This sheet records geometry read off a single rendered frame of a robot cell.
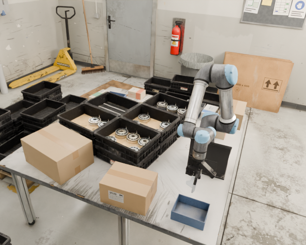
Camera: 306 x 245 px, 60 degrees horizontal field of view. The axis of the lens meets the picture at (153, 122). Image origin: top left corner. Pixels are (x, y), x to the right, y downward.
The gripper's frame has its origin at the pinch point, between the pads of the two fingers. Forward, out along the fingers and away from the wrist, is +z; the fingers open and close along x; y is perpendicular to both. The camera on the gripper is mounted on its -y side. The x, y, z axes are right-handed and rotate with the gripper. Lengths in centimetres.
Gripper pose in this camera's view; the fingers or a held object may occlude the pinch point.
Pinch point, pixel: (196, 186)
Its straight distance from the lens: 162.2
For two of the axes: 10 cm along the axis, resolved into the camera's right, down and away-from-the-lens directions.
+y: -9.1, -2.5, 3.3
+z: -0.9, 9.0, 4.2
